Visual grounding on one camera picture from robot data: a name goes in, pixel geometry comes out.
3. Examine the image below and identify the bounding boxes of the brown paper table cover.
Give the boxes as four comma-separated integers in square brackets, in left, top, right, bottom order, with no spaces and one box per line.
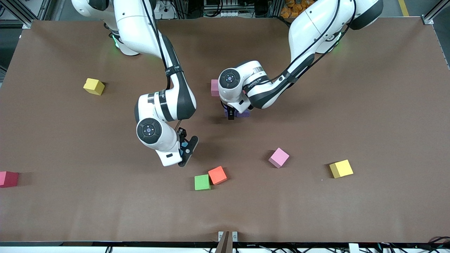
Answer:
[0,17,450,244]

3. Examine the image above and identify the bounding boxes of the red foam cube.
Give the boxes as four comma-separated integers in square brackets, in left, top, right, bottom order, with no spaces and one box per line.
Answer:
[0,171,19,188]

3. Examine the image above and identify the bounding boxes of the aluminium frame rail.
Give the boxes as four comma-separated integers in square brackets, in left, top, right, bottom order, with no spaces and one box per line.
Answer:
[424,0,450,21]
[0,0,53,26]

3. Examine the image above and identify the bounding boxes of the green foam cube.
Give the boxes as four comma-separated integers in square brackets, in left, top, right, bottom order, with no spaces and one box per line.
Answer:
[194,174,211,191]

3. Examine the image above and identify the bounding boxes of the yellow foam cube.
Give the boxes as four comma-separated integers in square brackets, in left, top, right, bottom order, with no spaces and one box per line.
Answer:
[83,78,105,96]
[329,159,354,179]

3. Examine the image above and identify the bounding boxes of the white power strip with plugs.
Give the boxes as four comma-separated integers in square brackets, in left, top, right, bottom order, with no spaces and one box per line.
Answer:
[155,0,176,20]

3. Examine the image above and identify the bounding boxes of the tangled black cables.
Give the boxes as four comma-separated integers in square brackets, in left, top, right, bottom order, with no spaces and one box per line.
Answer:
[207,237,450,253]

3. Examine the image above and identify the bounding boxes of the orange foam cube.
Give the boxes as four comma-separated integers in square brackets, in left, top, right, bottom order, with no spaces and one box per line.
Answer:
[208,166,228,186]

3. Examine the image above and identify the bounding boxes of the bag of orange items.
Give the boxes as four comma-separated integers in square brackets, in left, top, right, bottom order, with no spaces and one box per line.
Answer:
[280,0,311,19]

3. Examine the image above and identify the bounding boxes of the brown wooden strip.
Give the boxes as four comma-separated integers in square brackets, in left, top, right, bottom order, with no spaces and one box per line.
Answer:
[215,231,234,253]

